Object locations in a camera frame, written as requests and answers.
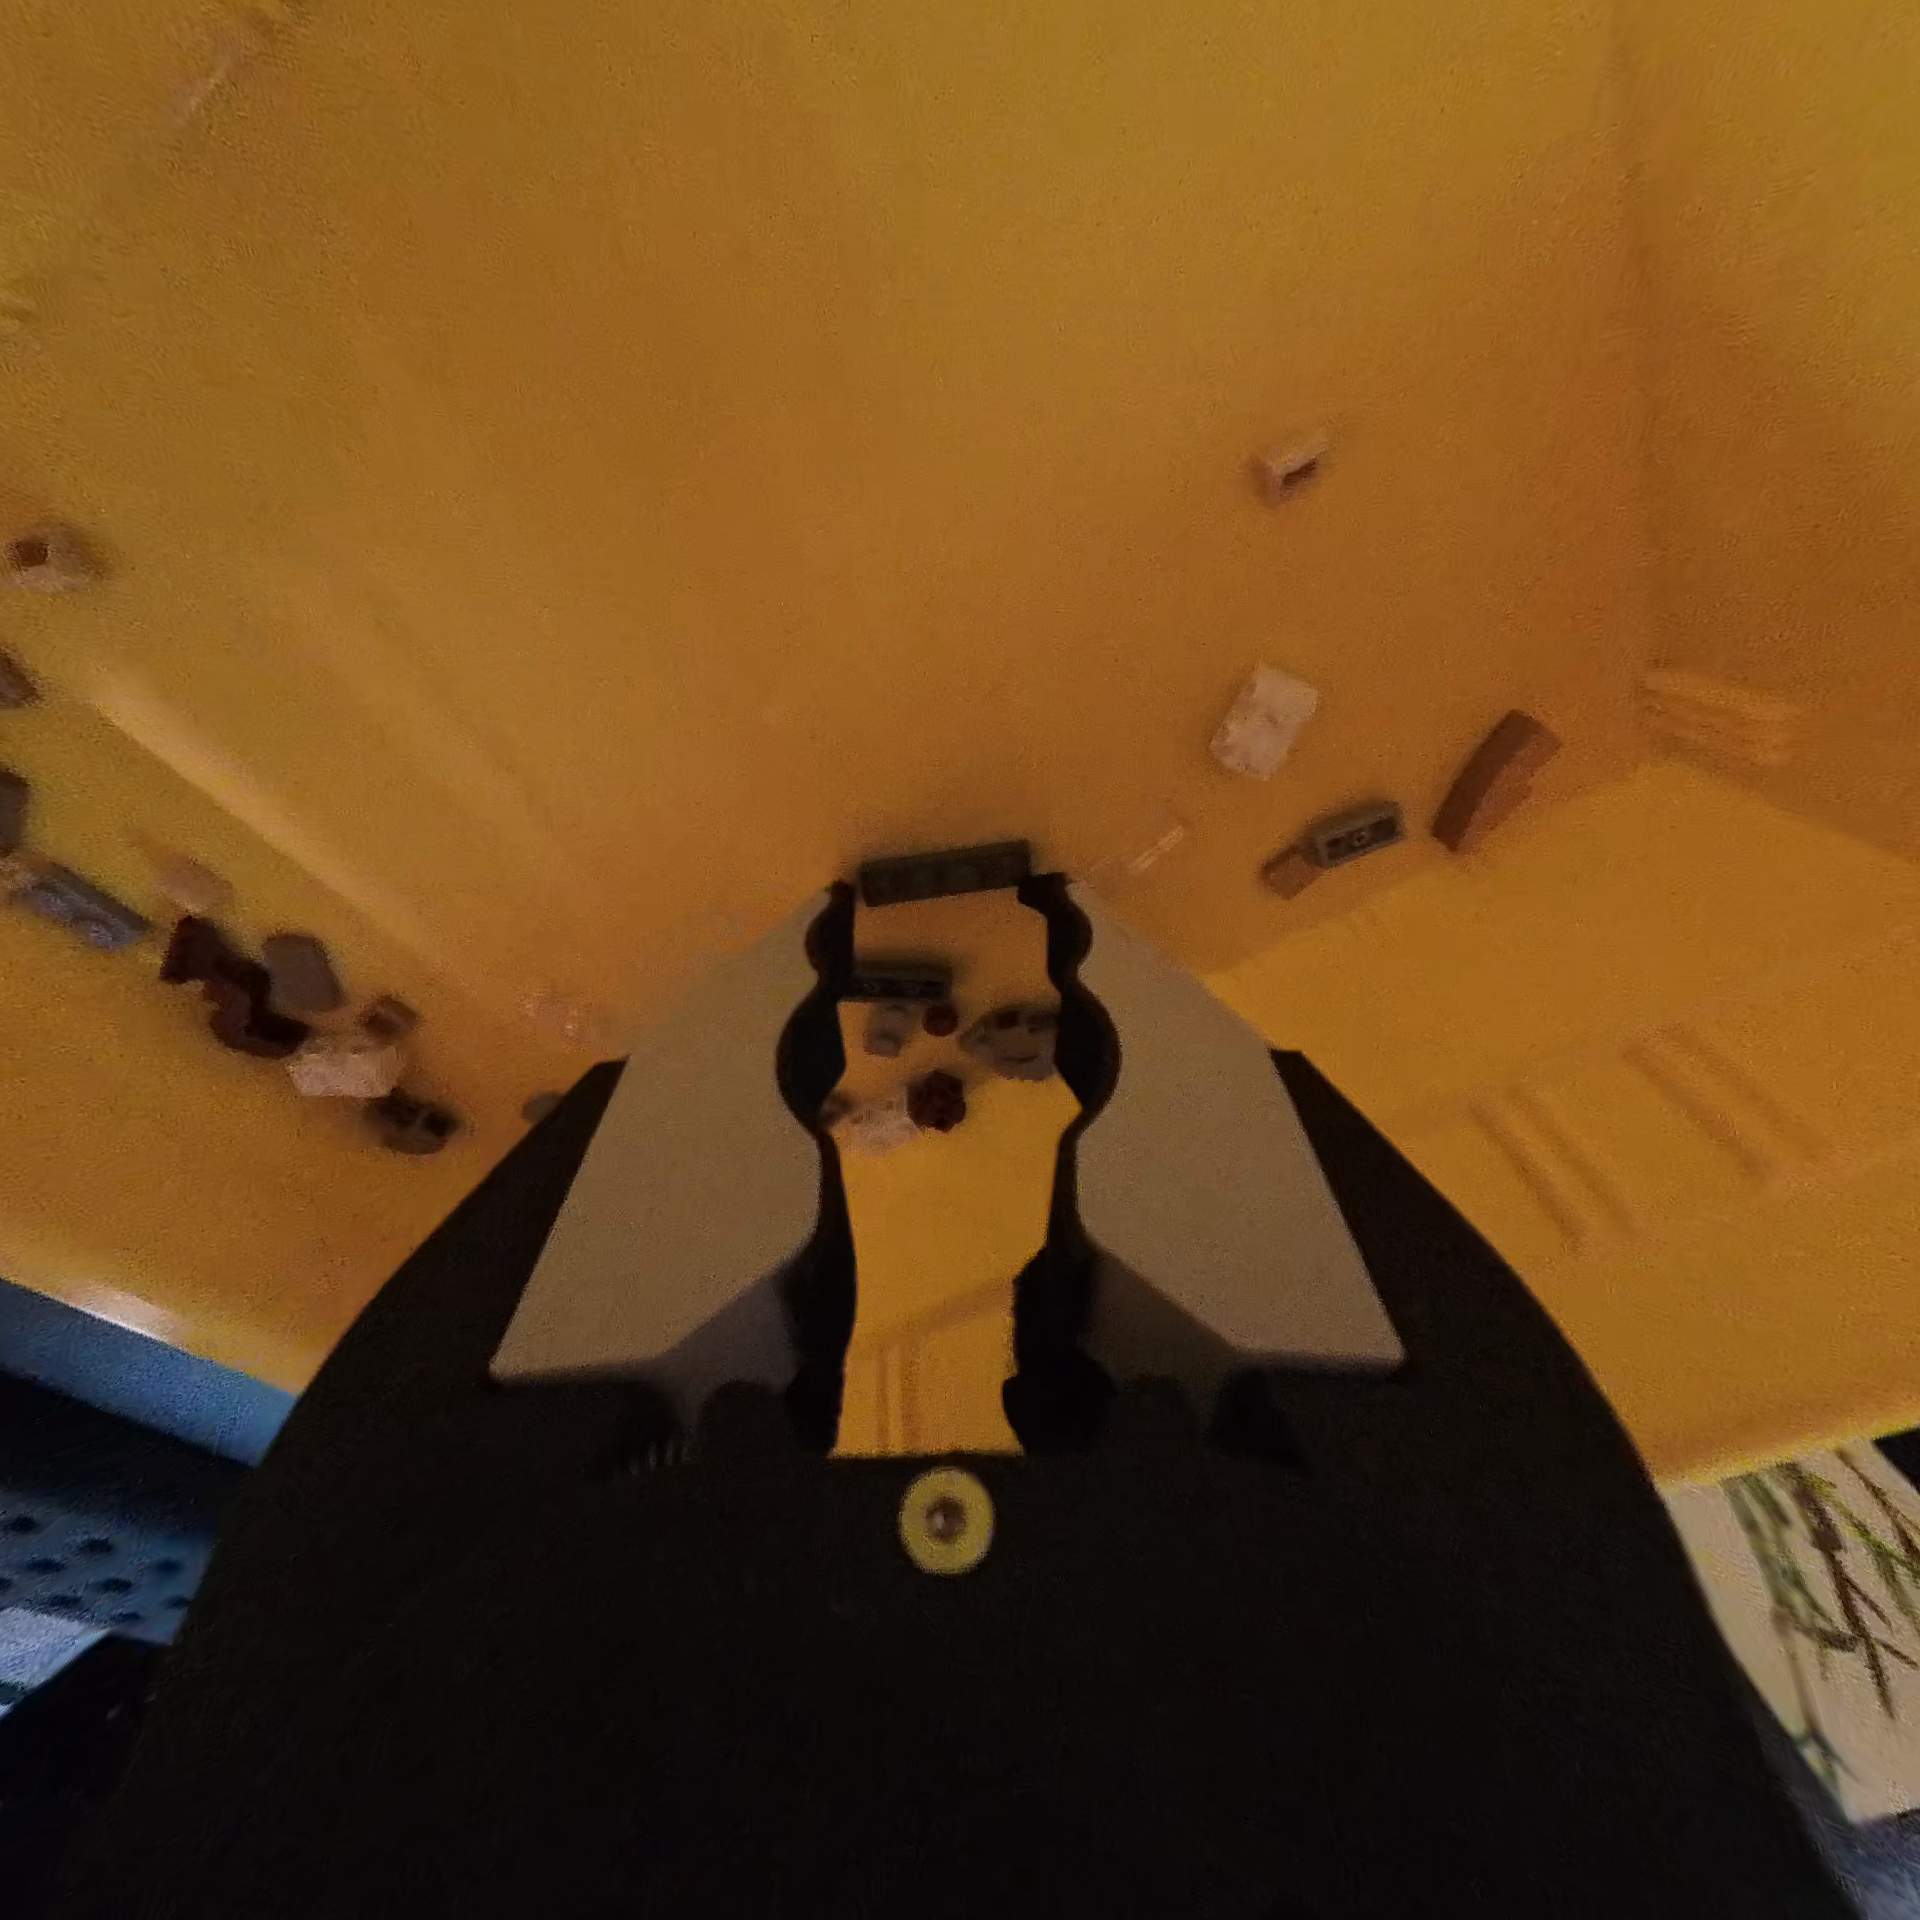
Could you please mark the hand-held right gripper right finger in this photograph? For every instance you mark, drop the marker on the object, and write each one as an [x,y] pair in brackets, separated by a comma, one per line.
[1224,1214]

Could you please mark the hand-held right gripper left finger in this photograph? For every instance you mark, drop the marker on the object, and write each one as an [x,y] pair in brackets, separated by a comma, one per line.
[674,1214]

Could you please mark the dark grey long toy plate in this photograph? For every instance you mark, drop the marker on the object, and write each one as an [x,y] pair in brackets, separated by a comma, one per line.
[945,875]

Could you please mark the small toy bricks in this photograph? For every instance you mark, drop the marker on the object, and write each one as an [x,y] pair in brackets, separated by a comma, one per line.
[1483,780]

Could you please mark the yellow plastic bin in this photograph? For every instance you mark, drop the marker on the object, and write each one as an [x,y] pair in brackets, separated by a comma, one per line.
[901,452]

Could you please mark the grey desk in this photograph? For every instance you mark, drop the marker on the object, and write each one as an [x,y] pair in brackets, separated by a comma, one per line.
[134,1358]

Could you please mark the black perforated chair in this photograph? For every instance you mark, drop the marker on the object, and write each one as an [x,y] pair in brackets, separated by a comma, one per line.
[89,1559]

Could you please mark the black toy set box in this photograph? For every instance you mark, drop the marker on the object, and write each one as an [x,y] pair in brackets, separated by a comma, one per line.
[1769,1652]

